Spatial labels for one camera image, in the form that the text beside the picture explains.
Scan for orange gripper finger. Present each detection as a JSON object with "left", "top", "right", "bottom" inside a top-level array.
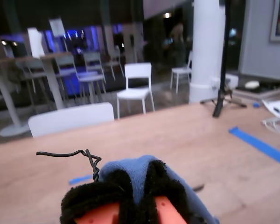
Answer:
[
  {"left": 59, "top": 170, "right": 139, "bottom": 224},
  {"left": 139, "top": 159, "right": 191, "bottom": 224}
]

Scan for black camera tripod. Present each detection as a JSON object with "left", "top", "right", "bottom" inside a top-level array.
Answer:
[{"left": 199, "top": 0, "right": 248, "bottom": 118}]

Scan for white paper sheet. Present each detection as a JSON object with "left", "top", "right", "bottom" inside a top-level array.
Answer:
[{"left": 262, "top": 99, "right": 280, "bottom": 119}]

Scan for person in dark background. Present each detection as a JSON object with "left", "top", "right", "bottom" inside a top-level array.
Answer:
[{"left": 169, "top": 22, "right": 189, "bottom": 68}]

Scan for long blue tape strip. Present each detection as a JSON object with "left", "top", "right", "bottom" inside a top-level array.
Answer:
[{"left": 228, "top": 126, "right": 280, "bottom": 169}]

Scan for white plastic chair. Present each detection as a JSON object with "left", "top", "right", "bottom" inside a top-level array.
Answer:
[
  {"left": 169, "top": 50, "right": 193, "bottom": 94},
  {"left": 28, "top": 102, "right": 115, "bottom": 138}
]

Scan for stacked books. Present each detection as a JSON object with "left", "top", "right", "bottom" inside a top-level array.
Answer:
[{"left": 233, "top": 84, "right": 280, "bottom": 100}]

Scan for high table white pedestal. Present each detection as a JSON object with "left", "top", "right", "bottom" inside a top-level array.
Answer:
[
  {"left": 39, "top": 52, "right": 73, "bottom": 110},
  {"left": 0, "top": 57, "right": 42, "bottom": 138}
]

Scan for short blue tape piece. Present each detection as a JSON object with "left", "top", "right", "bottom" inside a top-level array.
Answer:
[{"left": 68, "top": 176, "right": 94, "bottom": 185}]

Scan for round grey stool table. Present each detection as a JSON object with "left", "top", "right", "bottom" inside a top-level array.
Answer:
[{"left": 77, "top": 74, "right": 107, "bottom": 105}]

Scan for blue T-shirt with print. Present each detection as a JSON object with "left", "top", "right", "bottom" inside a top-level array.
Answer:
[{"left": 99, "top": 155, "right": 221, "bottom": 224}]

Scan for white round pillar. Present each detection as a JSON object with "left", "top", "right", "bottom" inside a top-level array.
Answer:
[{"left": 189, "top": 0, "right": 226, "bottom": 105}]

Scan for white oval object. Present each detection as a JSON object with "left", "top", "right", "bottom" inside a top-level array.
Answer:
[{"left": 245, "top": 80, "right": 259, "bottom": 89}]

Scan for white chair slotted backrest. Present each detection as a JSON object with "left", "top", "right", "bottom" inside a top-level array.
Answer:
[{"left": 116, "top": 62, "right": 155, "bottom": 119}]

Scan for white coiled cable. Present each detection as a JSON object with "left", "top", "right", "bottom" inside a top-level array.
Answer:
[{"left": 260, "top": 117, "right": 280, "bottom": 135}]

